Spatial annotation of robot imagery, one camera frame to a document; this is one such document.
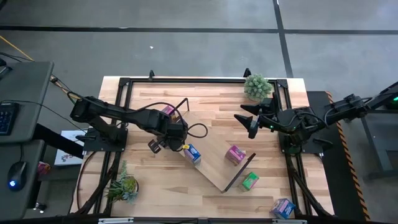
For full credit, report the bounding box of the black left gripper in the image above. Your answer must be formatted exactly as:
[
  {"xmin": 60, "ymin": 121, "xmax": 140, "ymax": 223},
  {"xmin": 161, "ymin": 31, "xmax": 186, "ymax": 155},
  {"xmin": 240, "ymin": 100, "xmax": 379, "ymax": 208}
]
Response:
[{"xmin": 148, "ymin": 114, "xmax": 190, "ymax": 154}]

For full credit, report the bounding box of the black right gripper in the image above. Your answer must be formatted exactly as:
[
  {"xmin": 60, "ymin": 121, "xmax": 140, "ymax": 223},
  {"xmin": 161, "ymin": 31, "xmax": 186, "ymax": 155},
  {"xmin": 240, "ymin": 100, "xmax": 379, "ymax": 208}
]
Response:
[{"xmin": 233, "ymin": 92, "xmax": 282, "ymax": 140}]

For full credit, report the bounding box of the pink Raisin Bran cereal box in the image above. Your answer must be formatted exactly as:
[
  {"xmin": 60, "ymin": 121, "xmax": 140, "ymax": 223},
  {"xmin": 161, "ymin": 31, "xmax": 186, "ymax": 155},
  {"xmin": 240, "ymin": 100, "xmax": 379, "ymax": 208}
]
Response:
[
  {"xmin": 224, "ymin": 144, "xmax": 247, "ymax": 167},
  {"xmin": 161, "ymin": 105, "xmax": 177, "ymax": 121}
]

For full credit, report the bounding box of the blue Frosted Flakes cereal box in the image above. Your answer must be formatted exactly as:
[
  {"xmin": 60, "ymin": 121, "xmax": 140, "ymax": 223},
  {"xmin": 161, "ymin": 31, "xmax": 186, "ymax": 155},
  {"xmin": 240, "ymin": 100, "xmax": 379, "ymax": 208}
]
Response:
[
  {"xmin": 182, "ymin": 142, "xmax": 202, "ymax": 165},
  {"xmin": 269, "ymin": 198, "xmax": 297, "ymax": 220}
]

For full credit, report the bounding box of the green Apple Jacks cereal box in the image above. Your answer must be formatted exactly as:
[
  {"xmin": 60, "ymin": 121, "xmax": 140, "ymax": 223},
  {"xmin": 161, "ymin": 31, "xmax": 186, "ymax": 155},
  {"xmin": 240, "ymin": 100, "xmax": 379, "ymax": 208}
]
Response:
[{"xmin": 239, "ymin": 171, "xmax": 260, "ymax": 192}]

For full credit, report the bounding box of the wooden shelf with black legs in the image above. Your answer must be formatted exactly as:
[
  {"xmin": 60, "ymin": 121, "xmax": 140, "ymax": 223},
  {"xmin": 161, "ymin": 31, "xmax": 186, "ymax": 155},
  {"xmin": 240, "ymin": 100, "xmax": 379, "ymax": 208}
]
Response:
[{"xmin": 169, "ymin": 97, "xmax": 257, "ymax": 194}]

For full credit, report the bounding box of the round pale green potted plant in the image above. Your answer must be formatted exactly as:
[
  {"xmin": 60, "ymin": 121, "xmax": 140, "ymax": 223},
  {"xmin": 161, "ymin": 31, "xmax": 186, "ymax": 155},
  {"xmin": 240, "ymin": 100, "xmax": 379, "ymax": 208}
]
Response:
[{"xmin": 243, "ymin": 73, "xmax": 274, "ymax": 102}]

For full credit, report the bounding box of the spiky green succulent plant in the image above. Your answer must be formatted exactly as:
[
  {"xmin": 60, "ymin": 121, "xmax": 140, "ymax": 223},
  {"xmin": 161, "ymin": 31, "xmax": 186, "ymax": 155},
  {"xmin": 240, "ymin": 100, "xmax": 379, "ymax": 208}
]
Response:
[{"xmin": 105, "ymin": 160, "xmax": 140, "ymax": 205}]

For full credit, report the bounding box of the black table edge bar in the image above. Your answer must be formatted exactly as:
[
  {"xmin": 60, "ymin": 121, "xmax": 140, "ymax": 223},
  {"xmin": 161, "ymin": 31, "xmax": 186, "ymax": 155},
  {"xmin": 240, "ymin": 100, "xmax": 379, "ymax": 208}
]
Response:
[{"xmin": 0, "ymin": 213, "xmax": 398, "ymax": 224}]

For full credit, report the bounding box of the white printed box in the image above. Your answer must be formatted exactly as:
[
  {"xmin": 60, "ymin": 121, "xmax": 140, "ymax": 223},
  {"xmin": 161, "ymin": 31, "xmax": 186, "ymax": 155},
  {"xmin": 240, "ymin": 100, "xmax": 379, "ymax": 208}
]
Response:
[{"xmin": 55, "ymin": 129, "xmax": 88, "ymax": 166}]

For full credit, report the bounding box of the black mat with hazard stripe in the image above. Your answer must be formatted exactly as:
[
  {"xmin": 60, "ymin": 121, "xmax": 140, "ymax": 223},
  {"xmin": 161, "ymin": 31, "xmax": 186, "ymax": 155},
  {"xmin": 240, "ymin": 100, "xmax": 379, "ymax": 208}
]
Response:
[{"xmin": 306, "ymin": 90, "xmax": 371, "ymax": 222}]

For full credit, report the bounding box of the black diagonal support beam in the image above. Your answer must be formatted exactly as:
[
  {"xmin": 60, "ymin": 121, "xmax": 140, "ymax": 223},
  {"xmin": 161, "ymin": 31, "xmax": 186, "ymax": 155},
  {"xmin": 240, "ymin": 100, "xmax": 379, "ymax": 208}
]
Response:
[{"xmin": 33, "ymin": 123, "xmax": 85, "ymax": 159}]

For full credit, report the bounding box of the black metal stand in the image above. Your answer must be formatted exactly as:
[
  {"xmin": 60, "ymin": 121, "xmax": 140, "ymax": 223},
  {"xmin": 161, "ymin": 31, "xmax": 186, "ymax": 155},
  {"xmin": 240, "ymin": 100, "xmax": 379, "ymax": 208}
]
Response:
[{"xmin": 343, "ymin": 80, "xmax": 398, "ymax": 183}]

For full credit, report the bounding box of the small pink packet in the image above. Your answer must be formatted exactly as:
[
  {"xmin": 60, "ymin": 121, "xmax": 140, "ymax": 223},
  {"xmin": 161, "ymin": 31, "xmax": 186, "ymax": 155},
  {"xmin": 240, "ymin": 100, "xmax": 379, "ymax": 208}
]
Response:
[{"xmin": 37, "ymin": 161, "xmax": 52, "ymax": 175}]

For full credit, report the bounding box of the silver black caster wheel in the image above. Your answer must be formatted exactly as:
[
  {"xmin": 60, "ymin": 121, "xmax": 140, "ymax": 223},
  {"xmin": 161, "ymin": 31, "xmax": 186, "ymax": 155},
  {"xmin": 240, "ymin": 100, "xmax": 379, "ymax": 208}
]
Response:
[{"xmin": 32, "ymin": 202, "xmax": 48, "ymax": 214}]

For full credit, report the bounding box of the grey desk surface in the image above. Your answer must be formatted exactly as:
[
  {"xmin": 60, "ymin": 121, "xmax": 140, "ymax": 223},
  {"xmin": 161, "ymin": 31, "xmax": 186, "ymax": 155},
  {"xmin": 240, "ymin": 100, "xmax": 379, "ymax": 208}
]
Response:
[
  {"xmin": 0, "ymin": 139, "xmax": 46, "ymax": 220},
  {"xmin": 0, "ymin": 60, "xmax": 55, "ymax": 144}
]

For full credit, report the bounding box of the black computer mouse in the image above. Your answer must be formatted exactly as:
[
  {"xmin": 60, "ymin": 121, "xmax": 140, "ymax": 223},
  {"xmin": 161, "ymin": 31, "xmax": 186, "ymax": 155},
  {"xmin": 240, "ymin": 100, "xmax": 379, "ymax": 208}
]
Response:
[{"xmin": 7, "ymin": 161, "xmax": 28, "ymax": 192}]

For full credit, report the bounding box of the black backlit keyboard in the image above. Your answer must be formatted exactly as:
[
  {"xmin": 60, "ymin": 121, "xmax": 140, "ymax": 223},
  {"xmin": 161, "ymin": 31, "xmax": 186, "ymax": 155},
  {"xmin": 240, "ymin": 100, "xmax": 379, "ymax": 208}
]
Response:
[{"xmin": 0, "ymin": 101, "xmax": 19, "ymax": 136}]

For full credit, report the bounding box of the dark device on desk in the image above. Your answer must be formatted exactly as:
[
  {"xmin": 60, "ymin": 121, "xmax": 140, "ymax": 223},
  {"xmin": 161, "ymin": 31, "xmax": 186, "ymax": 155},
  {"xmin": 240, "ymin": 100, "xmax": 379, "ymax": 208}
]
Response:
[{"xmin": 0, "ymin": 57, "xmax": 13, "ymax": 80}]

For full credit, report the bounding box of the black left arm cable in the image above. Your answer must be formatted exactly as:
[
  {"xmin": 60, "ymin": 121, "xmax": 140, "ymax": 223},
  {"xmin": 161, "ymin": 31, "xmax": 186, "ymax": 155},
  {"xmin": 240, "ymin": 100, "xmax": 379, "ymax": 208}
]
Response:
[{"xmin": 124, "ymin": 101, "xmax": 208, "ymax": 139}]

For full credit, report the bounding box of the black aluminium table frame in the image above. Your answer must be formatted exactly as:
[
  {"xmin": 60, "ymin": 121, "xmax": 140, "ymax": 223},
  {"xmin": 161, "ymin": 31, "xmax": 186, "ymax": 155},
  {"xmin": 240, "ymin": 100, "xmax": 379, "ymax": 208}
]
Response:
[{"xmin": 74, "ymin": 68, "xmax": 335, "ymax": 218}]

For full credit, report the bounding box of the silver metal bracket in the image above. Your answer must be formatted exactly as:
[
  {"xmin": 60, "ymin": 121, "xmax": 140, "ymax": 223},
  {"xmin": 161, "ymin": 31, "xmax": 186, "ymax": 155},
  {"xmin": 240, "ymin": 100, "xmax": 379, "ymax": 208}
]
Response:
[
  {"xmin": 98, "ymin": 217, "xmax": 134, "ymax": 224},
  {"xmin": 272, "ymin": 218, "xmax": 307, "ymax": 224}
]

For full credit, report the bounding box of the black floor cable bundle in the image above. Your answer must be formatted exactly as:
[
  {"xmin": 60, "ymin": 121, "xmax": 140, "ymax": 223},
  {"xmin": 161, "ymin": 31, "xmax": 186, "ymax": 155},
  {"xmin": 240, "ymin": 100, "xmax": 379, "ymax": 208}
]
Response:
[{"xmin": 49, "ymin": 74, "xmax": 98, "ymax": 106}]

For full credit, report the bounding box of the black keyboard cable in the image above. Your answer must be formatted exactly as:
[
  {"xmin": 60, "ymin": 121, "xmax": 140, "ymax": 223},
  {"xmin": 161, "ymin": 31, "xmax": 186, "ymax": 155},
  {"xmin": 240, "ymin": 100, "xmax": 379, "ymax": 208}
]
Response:
[{"xmin": 0, "ymin": 99, "xmax": 90, "ymax": 133}]

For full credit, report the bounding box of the thin black floor cable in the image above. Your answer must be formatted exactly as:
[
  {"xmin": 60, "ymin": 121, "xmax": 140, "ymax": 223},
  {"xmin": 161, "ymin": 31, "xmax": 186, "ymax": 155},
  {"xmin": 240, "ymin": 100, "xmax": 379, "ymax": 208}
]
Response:
[{"xmin": 0, "ymin": 51, "xmax": 32, "ymax": 62}]

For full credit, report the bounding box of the yellow cable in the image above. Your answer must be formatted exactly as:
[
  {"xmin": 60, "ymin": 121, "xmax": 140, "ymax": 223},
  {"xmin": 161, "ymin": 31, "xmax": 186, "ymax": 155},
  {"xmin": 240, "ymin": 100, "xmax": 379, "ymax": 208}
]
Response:
[{"xmin": 0, "ymin": 35, "xmax": 96, "ymax": 105}]

